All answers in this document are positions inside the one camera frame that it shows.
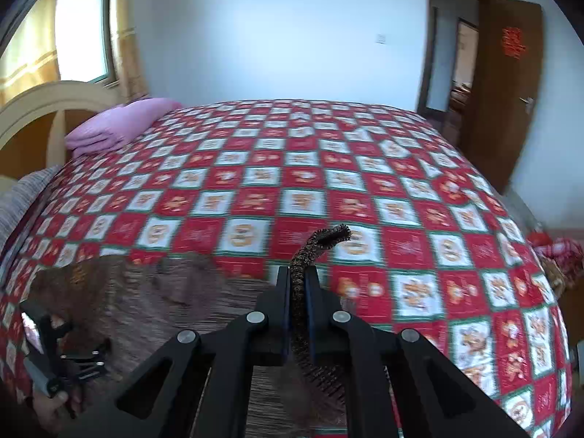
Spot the silver door handle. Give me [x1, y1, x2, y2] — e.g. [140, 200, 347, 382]
[520, 97, 534, 114]

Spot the yellow curtain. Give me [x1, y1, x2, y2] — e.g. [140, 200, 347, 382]
[110, 0, 149, 102]

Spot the window with frame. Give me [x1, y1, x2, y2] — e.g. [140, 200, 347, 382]
[55, 0, 117, 86]

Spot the red double happiness sticker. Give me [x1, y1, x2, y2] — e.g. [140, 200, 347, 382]
[501, 27, 527, 59]

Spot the cream wooden headboard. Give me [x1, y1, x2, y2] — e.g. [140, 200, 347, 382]
[1, 81, 123, 192]

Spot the folded pink blanket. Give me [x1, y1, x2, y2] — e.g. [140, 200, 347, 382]
[64, 98, 182, 158]

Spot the left hand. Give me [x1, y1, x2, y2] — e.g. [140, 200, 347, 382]
[31, 313, 88, 436]

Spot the grey striped pillow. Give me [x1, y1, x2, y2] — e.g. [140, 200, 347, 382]
[0, 165, 61, 250]

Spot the red checkered cartoon bedspread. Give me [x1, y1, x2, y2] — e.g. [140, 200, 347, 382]
[1, 100, 571, 437]

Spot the brown wooden door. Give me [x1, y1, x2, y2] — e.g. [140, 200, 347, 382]
[458, 0, 545, 193]

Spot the red patterned cloth pile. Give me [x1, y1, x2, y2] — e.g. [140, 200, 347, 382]
[527, 231, 583, 300]

